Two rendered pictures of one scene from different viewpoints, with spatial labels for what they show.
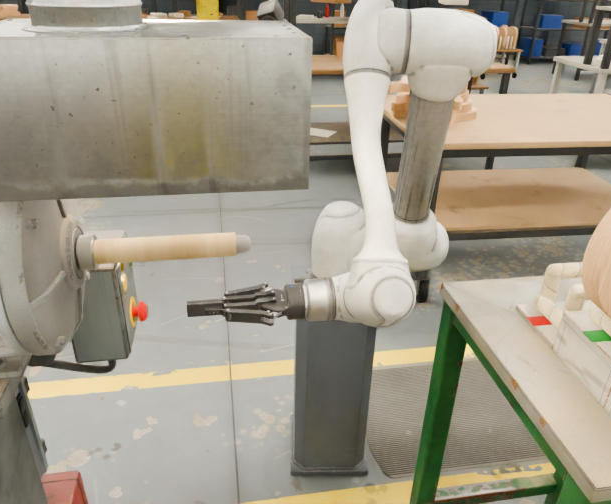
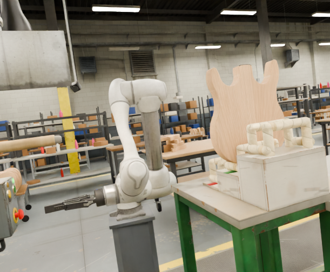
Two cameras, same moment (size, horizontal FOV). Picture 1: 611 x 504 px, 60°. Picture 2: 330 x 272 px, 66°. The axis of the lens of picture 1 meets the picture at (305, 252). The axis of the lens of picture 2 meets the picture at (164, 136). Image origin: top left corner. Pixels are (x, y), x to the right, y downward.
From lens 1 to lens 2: 0.39 m
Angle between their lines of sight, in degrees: 26
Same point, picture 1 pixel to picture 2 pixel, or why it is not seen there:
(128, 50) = not seen: outside the picture
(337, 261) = not seen: hidden behind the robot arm
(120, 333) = (6, 221)
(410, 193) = (152, 156)
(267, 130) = (51, 62)
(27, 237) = not seen: outside the picture
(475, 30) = (156, 82)
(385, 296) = (133, 169)
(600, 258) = (214, 134)
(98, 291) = not seen: outside the picture
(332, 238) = not seen: hidden behind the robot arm
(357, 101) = (116, 113)
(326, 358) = (131, 251)
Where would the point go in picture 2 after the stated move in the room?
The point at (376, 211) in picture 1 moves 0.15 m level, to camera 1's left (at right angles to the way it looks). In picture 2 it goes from (127, 143) to (91, 148)
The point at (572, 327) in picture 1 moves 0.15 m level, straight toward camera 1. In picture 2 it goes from (220, 174) to (214, 184)
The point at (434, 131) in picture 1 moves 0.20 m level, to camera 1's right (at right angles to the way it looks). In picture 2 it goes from (153, 125) to (186, 121)
